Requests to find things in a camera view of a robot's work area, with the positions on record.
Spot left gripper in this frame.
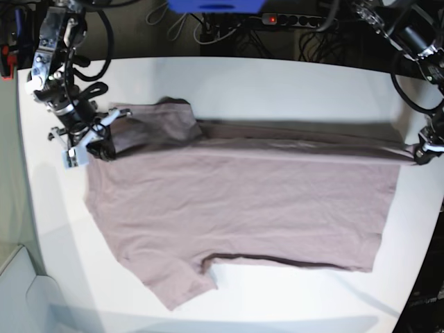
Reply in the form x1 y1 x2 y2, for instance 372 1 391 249
414 117 443 166

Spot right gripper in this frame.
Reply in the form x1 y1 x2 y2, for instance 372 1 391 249
46 101 132 160

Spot mauve pink t-shirt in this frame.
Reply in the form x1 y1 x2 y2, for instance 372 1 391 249
85 103 413 309

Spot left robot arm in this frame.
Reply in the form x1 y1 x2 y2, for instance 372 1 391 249
317 1 443 165

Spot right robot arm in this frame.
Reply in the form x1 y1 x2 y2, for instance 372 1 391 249
26 1 131 168

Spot red and black clamp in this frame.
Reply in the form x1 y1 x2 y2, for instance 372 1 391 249
0 44 17 80

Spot blue box at top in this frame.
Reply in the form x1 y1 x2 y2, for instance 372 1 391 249
168 0 265 13

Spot black power strip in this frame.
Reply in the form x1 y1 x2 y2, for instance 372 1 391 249
261 13 326 28

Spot white looped cable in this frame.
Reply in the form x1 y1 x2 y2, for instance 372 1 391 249
145 0 190 42

